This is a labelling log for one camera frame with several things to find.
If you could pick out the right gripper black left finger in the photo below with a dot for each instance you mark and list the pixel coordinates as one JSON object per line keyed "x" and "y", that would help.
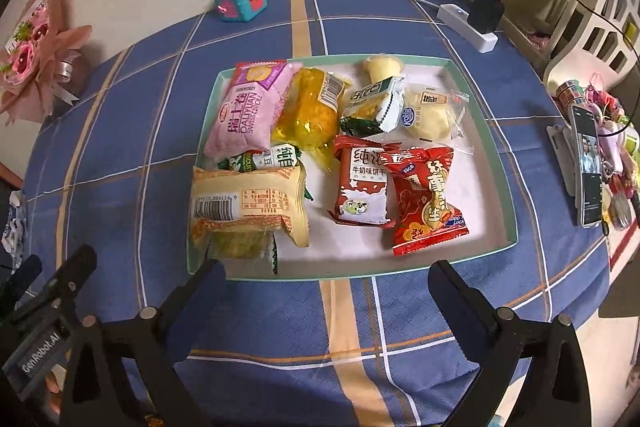
{"x": 97, "y": 390}

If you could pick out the small red peanut snack packet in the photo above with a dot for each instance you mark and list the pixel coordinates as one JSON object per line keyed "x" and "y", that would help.
{"x": 426, "y": 218}

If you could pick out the blue plaid tablecloth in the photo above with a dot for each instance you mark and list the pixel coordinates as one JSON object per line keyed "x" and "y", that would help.
{"x": 114, "y": 172}

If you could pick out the red white milk biscuit packet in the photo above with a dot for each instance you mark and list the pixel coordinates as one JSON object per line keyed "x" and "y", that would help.
{"x": 362, "y": 192}

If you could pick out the beige cake packet with barcode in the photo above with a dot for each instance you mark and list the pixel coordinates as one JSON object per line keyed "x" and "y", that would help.
{"x": 264, "y": 200}

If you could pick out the colourful toy clutter pile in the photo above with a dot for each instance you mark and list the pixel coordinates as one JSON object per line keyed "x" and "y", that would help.
{"x": 618, "y": 142}

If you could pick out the green white corn snack packet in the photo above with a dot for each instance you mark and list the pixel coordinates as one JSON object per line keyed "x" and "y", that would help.
{"x": 374, "y": 109}

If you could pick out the pink flower bouquet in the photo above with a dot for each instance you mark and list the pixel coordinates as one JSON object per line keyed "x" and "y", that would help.
{"x": 42, "y": 64}

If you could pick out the white tray with green rim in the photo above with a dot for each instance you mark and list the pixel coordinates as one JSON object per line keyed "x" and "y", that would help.
{"x": 477, "y": 186}

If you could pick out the pink swiss roll packet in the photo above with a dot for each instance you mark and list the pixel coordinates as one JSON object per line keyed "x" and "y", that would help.
{"x": 250, "y": 109}

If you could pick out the black power adapter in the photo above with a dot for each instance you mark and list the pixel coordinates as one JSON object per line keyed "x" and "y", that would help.
{"x": 485, "y": 15}

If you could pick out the smartphone on white stand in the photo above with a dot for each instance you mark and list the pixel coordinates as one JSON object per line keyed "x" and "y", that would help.
{"x": 577, "y": 152}

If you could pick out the white power strip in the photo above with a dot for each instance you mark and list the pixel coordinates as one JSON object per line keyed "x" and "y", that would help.
{"x": 458, "y": 20}

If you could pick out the yellow jelly cup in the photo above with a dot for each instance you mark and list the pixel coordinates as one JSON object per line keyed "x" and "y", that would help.
{"x": 381, "y": 66}

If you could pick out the white shelf unit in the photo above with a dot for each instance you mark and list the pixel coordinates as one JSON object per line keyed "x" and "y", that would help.
{"x": 591, "y": 41}

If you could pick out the yellow transparent snack packet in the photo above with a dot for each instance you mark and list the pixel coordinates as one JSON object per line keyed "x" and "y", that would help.
{"x": 309, "y": 118}

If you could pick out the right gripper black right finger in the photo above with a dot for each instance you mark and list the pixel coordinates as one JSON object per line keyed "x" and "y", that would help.
{"x": 555, "y": 391}

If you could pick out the green clear rice cracker packet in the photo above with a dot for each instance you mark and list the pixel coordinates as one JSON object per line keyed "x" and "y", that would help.
{"x": 253, "y": 245}

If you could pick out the clear packet with round pastry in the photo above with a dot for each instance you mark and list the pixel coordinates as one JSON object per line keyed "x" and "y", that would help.
{"x": 436, "y": 115}

